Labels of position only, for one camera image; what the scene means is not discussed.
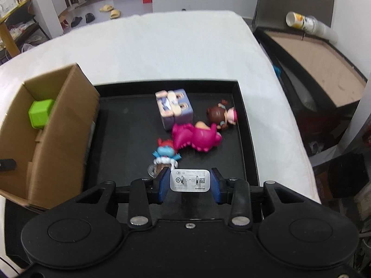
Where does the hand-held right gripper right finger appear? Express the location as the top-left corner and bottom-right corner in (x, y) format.
(211, 167), (302, 229)

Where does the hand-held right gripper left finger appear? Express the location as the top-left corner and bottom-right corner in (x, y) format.
(73, 167), (171, 229)

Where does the white charger plug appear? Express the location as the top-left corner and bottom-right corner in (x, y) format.
(169, 168), (211, 193)

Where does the blue red-haired figurine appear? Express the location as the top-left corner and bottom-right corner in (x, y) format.
(147, 138), (182, 178)

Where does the pink dinosaur toy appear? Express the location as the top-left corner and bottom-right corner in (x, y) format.
(171, 122), (223, 152)

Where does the black tray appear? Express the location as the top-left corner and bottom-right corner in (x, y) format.
(83, 79), (261, 219)

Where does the brown-haired doll figurine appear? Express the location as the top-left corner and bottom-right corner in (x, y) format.
(206, 100), (239, 130)

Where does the purple block figurine toy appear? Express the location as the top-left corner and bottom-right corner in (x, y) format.
(155, 89), (194, 131)

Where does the cardboard box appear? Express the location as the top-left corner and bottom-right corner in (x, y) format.
(0, 63), (101, 210)

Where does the white bed sheet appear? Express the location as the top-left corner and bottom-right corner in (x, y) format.
(0, 10), (322, 206)

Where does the green cube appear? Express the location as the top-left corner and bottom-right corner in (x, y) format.
(28, 99), (55, 129)

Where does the black worn chair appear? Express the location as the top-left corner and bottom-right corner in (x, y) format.
(252, 0), (371, 157)

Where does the yellow label plastic bottle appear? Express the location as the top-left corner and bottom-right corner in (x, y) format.
(286, 12), (339, 42)

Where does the wooden shelf rack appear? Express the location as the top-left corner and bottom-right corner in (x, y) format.
(0, 0), (53, 61)

